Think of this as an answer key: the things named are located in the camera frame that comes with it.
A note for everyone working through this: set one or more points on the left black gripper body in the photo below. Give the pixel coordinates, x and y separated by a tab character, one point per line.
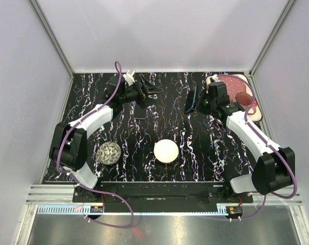
134	94

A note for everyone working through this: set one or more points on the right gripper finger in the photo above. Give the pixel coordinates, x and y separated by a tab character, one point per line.
199	103
205	90

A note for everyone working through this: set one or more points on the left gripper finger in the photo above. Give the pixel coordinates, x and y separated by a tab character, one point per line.
147	87
152	99

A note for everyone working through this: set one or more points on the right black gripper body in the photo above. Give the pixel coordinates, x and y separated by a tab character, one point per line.
209	104

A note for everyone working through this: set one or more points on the phone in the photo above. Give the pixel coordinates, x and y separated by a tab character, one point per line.
191	100

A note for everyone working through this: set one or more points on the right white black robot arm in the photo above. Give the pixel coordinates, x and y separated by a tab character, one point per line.
275	166

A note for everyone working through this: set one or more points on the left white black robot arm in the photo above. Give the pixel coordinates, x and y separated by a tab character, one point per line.
70	140

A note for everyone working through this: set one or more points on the blue smartphone on table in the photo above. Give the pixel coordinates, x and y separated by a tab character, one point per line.
139	112

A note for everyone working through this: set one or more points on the pink polka dot plate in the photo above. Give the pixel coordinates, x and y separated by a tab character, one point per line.
233	86

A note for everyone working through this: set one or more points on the white round lid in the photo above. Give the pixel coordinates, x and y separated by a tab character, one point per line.
166	151

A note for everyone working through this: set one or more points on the leaf patterned round bowl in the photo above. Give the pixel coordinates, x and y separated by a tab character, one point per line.
108	153

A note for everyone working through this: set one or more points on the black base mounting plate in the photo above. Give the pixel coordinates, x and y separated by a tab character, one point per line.
203	192

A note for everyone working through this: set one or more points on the right small controller board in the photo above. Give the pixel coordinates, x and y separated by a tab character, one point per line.
238	210

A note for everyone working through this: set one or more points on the small controller board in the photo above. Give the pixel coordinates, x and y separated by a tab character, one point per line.
238	210
96	208

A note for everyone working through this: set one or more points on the left small controller board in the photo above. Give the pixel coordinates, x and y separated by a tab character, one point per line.
96	208

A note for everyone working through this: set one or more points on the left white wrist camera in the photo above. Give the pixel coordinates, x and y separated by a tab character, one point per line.
129	77

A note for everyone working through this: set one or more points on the aluminium frame rail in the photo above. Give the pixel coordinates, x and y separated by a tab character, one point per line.
68	194

